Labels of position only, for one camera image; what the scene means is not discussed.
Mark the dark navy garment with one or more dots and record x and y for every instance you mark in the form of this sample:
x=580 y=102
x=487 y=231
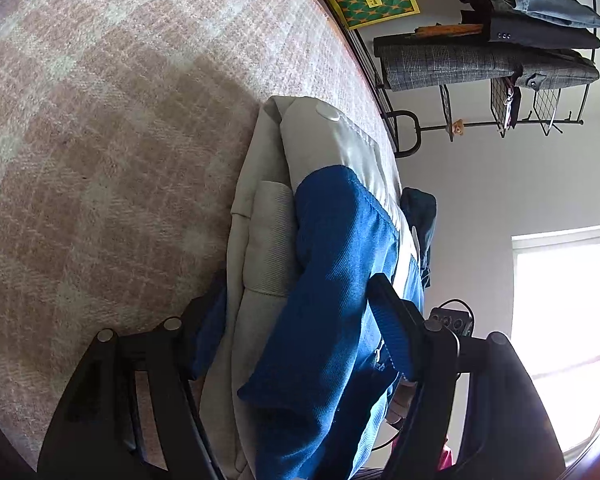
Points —
x=421 y=212

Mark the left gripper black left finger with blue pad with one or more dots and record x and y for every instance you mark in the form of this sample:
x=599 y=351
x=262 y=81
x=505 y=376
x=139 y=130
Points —
x=95 y=432

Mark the blue folded jeans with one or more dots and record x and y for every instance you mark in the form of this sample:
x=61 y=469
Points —
x=569 y=13

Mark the dark charcoal folded jacket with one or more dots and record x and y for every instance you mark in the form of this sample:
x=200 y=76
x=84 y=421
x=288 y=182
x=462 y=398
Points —
x=529 y=32

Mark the black metal clothes rack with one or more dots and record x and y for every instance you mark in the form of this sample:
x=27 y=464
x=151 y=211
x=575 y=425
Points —
x=409 y=115

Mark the pink sleeved forearm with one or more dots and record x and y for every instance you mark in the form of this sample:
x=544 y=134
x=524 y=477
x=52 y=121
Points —
x=446 y=458

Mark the white gloved right hand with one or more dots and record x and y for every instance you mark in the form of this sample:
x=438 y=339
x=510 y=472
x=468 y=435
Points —
x=400 y=403

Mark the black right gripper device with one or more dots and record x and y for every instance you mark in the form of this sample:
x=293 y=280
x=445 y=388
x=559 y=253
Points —
x=456 y=315

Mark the white and blue jacket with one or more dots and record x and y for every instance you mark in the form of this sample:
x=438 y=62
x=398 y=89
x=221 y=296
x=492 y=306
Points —
x=324 y=382

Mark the grey tweed folded garment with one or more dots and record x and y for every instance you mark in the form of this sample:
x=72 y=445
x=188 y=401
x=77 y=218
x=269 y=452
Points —
x=409 y=64

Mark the pink plaid bed blanket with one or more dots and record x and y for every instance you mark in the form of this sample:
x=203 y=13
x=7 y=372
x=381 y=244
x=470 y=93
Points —
x=123 y=127

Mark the small teddy bear charm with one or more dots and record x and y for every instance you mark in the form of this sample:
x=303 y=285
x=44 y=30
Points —
x=457 y=128

